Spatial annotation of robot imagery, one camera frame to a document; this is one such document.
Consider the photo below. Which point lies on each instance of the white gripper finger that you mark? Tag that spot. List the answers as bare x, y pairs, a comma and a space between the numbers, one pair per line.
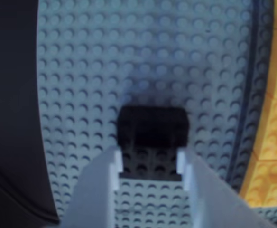
214, 194
93, 190

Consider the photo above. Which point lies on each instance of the black brick cube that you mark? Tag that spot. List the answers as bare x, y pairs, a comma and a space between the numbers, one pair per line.
152, 128

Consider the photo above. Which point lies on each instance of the grey studded baseplate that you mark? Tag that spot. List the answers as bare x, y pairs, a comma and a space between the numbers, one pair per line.
129, 59

